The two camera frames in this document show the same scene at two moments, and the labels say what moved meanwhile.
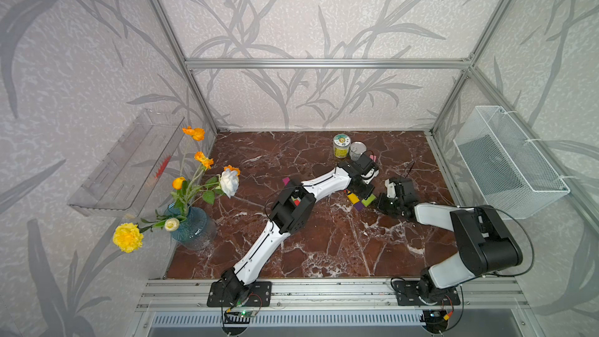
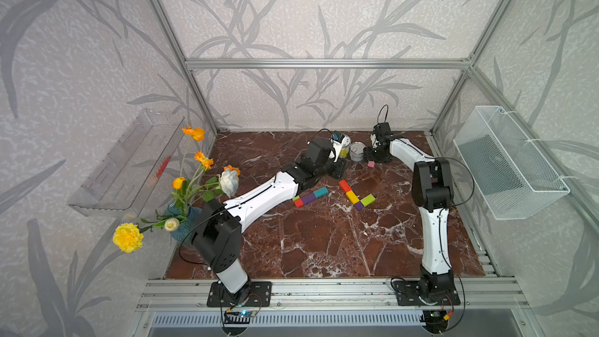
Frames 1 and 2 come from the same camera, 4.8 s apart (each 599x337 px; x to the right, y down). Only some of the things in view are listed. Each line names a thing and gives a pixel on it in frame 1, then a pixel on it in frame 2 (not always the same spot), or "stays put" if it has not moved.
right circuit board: (436, 320) stays put
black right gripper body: (389, 206) -> (374, 154)
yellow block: (353, 198) stays put
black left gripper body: (363, 190) -> (334, 170)
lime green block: (368, 201) stays put
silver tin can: (356, 149) stays put
